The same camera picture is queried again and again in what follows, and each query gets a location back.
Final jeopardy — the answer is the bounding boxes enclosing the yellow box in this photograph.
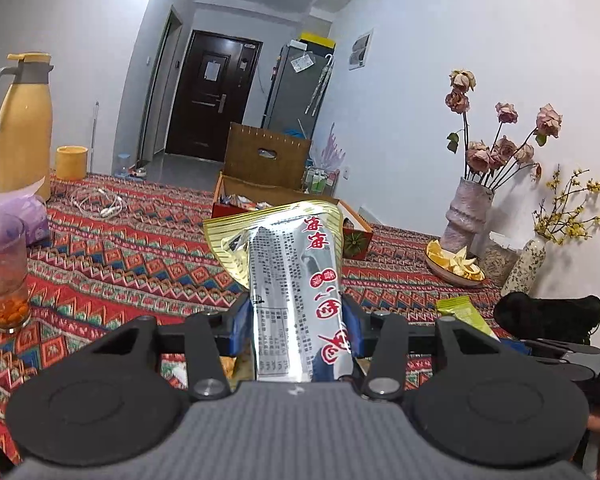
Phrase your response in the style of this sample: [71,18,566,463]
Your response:
[300,32,336,53]

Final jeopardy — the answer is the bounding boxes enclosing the yellow thermos jug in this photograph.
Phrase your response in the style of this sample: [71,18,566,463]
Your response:
[0,52,55,201]

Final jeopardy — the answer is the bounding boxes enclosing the white cable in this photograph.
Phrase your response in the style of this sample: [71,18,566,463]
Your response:
[69,187,126,220]

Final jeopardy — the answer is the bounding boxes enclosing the green snack packet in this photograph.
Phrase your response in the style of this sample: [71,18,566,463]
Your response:
[436,296,501,342]

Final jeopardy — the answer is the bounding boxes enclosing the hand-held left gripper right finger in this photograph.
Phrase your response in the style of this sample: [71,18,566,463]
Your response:
[341,294,503,402]

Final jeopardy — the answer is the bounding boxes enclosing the white plate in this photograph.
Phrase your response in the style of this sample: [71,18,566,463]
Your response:
[424,247,487,288]

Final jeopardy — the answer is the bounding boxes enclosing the plate of fruit slices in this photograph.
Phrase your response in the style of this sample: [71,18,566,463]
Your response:
[426,240,485,281]

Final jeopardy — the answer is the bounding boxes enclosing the large brown cardboard box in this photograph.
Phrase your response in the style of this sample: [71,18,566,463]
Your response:
[223,122,312,191]

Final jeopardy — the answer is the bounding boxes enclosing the purple tissue pack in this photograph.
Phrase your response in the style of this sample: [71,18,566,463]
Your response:
[0,177,52,248]

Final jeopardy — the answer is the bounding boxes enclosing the framed wall picture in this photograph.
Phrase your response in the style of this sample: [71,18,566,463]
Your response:
[347,30,373,71]

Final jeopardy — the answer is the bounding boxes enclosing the yellow flower branches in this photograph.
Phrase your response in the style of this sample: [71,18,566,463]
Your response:
[532,165,600,247]

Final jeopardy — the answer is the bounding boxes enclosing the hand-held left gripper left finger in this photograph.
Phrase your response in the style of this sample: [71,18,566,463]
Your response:
[96,294,255,402]

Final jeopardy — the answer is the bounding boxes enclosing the yellow cup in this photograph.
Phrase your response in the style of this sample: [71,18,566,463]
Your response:
[55,145,89,181]

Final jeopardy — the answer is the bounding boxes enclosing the dried pink roses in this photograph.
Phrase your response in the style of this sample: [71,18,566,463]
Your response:
[445,67,563,191]

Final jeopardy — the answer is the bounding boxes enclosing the patterned red tablecloth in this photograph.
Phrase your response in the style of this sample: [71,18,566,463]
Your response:
[0,172,531,466]

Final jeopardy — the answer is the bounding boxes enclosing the rack of bottles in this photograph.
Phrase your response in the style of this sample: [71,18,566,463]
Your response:
[302,165,341,196]

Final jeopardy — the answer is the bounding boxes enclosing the glass jar of seeds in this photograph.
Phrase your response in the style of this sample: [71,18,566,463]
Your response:
[480,231,523,288]

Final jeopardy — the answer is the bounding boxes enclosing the dark entrance door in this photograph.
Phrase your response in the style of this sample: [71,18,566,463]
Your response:
[166,30,258,163]

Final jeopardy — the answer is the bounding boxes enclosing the red cardboard box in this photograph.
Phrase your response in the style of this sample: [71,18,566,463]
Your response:
[211,171,374,261]

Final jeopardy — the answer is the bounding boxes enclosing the grey refrigerator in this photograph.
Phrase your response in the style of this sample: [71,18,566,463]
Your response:
[262,44,333,133]

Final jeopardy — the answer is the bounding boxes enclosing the clear plastic drink cup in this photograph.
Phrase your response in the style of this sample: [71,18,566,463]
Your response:
[0,212,31,333]

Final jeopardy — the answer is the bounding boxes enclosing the silver and gold snack packet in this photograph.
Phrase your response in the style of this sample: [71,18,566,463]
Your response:
[202,200,356,383]

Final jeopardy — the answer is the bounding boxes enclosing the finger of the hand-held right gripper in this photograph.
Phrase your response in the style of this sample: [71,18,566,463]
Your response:
[500,338,598,363]

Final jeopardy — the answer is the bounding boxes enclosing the speckled vase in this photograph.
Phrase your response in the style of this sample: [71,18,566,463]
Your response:
[501,238,547,297]

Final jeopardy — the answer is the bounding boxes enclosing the white folded umbrella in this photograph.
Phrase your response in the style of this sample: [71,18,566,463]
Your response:
[305,54,335,116]

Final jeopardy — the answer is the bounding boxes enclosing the grey interior door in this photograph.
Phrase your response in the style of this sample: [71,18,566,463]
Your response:
[137,5,183,161]

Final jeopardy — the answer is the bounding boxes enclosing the mop stick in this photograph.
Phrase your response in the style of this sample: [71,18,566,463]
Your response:
[90,101,100,173]

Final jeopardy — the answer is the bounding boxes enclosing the purple flower wall sticker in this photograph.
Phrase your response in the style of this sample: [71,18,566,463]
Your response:
[320,121,348,171]

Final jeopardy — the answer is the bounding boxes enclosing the dark cloth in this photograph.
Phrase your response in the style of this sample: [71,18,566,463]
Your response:
[494,292,600,346]

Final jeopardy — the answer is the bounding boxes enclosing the pile of assorted snack packets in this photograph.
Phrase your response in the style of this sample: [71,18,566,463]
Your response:
[219,191,273,212]

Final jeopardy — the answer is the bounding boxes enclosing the pink ceramic vase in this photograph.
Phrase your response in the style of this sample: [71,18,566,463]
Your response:
[440,176,496,255]

